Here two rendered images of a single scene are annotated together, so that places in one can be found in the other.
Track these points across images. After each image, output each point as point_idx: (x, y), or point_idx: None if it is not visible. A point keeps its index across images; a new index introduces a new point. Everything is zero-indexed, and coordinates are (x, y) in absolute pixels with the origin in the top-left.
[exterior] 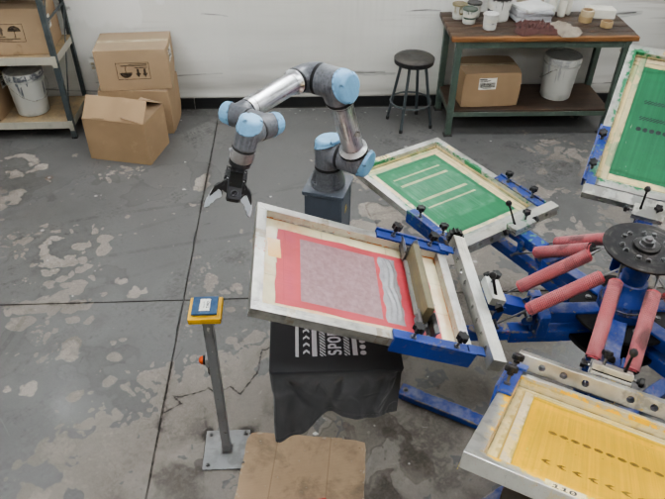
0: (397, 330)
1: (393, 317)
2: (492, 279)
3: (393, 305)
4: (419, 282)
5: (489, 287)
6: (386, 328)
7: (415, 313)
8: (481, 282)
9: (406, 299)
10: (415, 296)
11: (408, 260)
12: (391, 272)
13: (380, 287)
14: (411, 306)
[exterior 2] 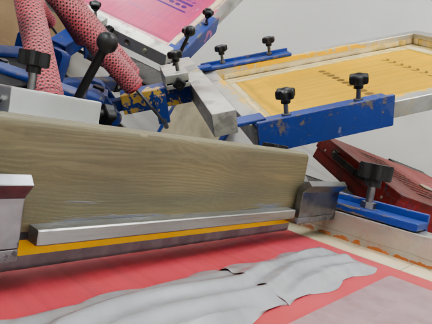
0: (405, 220)
1: (348, 260)
2: (105, 55)
3: (312, 266)
4: (230, 162)
5: (64, 96)
6: (396, 267)
7: (295, 210)
8: (15, 112)
9: (226, 256)
10: (239, 207)
11: (49, 211)
12: (149, 298)
13: (299, 309)
14: (235, 247)
